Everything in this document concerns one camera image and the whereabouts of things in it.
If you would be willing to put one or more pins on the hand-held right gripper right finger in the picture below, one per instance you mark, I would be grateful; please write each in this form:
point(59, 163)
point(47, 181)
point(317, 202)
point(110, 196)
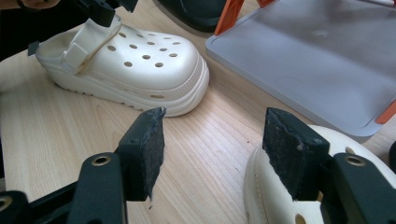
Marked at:
point(292, 155)

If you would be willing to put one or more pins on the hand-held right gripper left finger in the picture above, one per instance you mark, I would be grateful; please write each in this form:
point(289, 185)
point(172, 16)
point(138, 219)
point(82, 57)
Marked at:
point(141, 155)

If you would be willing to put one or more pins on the cream clog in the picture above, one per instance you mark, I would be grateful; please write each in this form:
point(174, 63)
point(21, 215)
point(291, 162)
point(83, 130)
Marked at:
point(271, 193)
point(149, 71)

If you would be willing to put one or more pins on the black flip-flop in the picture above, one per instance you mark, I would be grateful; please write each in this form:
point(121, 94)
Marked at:
point(193, 12)

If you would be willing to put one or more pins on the white shoe rack orange legs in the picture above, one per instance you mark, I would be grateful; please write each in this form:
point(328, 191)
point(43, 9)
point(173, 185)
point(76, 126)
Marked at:
point(311, 62)

